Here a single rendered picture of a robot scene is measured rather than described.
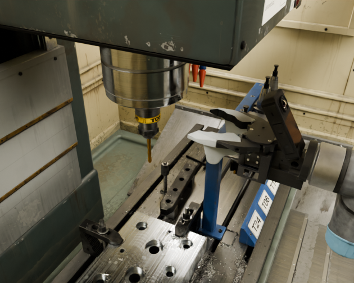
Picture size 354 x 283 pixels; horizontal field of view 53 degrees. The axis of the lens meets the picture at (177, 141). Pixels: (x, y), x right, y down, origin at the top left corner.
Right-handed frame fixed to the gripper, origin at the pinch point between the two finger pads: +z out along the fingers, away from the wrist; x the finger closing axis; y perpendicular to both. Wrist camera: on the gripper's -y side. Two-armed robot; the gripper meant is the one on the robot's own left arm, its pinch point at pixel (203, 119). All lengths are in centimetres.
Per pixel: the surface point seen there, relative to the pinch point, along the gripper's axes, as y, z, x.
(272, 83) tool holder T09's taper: 16, -1, 59
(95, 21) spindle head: -18.6, 12.9, -12.6
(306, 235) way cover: 70, -26, 53
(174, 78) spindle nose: -8.2, 4.8, -3.1
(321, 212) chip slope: 70, -30, 69
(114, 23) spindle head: -18.8, 9.7, -12.6
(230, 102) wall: 48, 24, 101
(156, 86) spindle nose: -7.4, 6.7, -5.9
